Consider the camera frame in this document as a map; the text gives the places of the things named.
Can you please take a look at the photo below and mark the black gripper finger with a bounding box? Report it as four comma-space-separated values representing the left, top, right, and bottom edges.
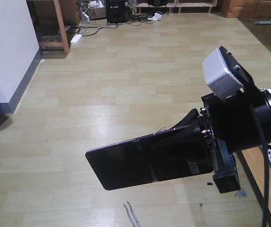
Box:
213, 152, 240, 193
172, 109, 203, 136

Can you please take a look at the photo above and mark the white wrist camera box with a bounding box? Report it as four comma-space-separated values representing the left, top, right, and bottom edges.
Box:
202, 47, 243, 100

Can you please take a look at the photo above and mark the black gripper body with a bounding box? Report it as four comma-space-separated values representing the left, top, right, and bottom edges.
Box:
201, 46, 271, 173

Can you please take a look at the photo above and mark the white power strip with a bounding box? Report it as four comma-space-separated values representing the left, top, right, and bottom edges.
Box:
70, 34, 82, 44

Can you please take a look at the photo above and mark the black foldable phone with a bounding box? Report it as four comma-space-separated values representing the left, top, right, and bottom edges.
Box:
85, 122, 214, 191

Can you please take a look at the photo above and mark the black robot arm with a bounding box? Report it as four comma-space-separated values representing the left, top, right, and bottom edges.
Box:
189, 47, 271, 193

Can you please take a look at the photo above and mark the black computer tower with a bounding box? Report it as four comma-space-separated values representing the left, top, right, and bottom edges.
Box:
106, 0, 126, 24

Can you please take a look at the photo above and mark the black camera cable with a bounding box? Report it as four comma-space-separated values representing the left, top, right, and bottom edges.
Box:
243, 92, 271, 227

